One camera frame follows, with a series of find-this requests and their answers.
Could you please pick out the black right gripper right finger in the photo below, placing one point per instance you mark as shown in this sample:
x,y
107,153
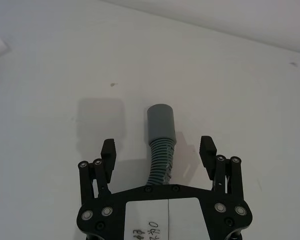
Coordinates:
x,y
208,157

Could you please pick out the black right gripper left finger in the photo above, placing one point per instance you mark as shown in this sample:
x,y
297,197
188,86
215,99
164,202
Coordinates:
x,y
107,160

